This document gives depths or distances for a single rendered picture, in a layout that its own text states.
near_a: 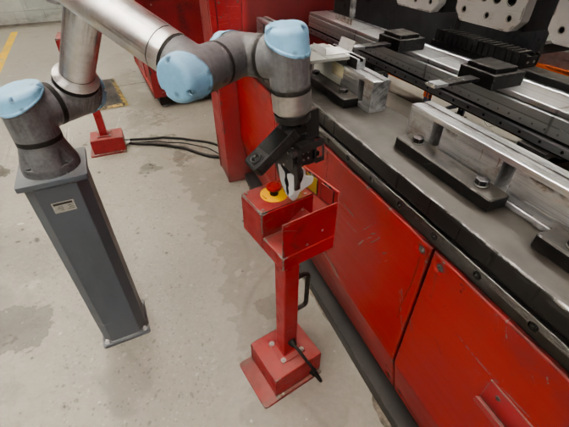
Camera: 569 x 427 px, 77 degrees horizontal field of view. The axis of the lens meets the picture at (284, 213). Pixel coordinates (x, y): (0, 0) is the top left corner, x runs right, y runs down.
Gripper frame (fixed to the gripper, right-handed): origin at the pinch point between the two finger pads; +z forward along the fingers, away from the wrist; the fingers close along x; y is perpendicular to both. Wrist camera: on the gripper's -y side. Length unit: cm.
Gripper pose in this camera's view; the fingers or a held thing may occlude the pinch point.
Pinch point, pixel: (290, 196)
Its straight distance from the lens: 81.6
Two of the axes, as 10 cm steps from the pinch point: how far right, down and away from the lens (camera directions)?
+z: 0.7, 7.5, 6.6
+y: 8.3, -4.1, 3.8
